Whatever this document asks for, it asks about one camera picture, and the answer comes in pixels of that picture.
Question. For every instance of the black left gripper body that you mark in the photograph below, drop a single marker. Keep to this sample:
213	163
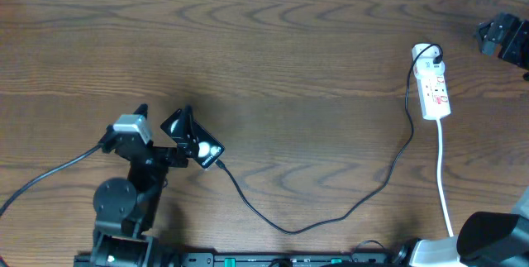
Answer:
168	159

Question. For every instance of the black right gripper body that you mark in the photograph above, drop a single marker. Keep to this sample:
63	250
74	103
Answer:
517	49

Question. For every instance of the black flip smartphone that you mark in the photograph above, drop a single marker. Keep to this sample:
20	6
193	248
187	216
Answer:
210	149

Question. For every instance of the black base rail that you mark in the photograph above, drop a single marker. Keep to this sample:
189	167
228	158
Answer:
198	259

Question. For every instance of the white USB charger adapter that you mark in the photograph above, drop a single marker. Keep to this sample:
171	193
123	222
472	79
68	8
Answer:
428	60

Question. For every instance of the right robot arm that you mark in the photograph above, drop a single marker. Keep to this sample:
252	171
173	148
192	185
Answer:
486	238

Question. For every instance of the white power strip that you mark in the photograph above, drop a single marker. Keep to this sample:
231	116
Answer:
432	90

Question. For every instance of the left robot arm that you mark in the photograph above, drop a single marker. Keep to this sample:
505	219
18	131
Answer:
126	207

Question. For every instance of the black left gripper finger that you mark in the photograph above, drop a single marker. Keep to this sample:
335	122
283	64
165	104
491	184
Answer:
141	113
182	132

